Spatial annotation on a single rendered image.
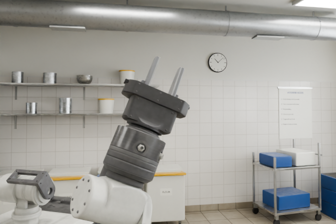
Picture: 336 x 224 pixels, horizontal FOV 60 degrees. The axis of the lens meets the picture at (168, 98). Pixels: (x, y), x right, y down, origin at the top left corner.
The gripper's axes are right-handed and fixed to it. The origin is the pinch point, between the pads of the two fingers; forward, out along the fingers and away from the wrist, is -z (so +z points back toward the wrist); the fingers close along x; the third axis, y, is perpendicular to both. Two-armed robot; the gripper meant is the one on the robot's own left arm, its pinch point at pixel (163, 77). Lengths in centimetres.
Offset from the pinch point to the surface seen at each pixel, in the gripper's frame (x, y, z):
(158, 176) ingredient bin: -91, 340, 21
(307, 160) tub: -289, 318, -75
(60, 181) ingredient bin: 23, 350, 67
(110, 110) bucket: 0, 375, -42
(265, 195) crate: -262, 356, -8
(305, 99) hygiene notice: -297, 368, -186
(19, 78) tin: 131, 381, -37
